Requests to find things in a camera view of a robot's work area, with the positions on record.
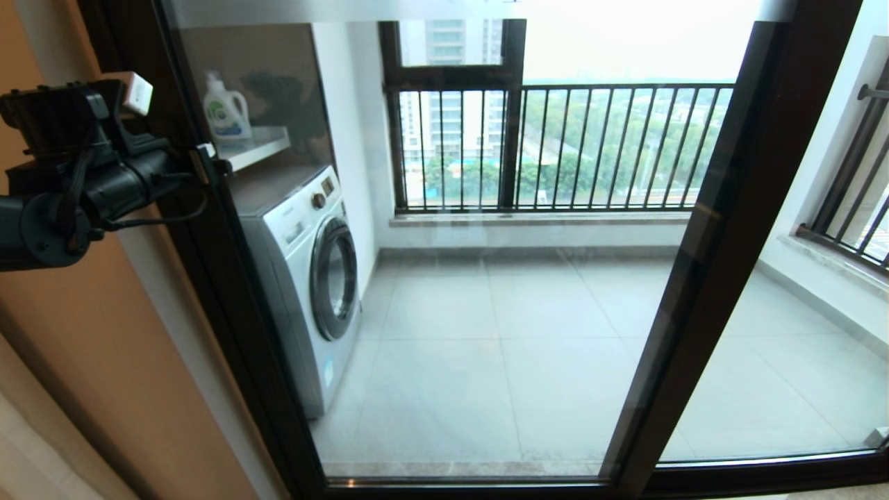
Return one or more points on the dark framed sliding glass door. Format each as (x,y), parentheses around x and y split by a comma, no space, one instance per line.
(229,278)

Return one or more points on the grey stone window sill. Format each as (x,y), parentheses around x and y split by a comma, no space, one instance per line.
(833,264)
(542,219)

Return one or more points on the white laundry detergent bottle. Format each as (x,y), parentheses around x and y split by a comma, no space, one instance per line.
(226,111)

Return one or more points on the dark framed fixed glass panel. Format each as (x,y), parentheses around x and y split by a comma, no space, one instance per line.
(778,361)

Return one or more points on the dark brown wall panel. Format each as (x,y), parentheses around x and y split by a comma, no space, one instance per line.
(278,48)

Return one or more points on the black metal balcony railing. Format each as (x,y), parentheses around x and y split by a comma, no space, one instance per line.
(625,87)

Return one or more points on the white wall shelf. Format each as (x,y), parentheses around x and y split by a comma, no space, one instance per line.
(257,144)

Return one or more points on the white front-load washing machine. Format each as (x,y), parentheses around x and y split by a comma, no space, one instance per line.
(298,278)

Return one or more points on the white curtain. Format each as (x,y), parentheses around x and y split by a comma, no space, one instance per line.
(28,451)

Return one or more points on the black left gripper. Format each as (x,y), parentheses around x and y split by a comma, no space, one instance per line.
(139,184)

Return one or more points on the dark window frame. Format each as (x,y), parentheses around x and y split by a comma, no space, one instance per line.
(512,45)

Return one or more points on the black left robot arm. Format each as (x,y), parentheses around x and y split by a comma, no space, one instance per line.
(42,229)

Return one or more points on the metal clothes rod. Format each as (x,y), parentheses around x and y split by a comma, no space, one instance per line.
(871,94)

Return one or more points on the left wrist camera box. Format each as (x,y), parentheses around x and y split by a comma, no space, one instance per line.
(135,94)

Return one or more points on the black metal window railing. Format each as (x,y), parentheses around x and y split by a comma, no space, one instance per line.
(851,160)

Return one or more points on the polished stone door threshold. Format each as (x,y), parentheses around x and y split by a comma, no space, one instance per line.
(833,494)

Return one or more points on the grey high-rise building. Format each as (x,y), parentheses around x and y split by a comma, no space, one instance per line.
(448,45)

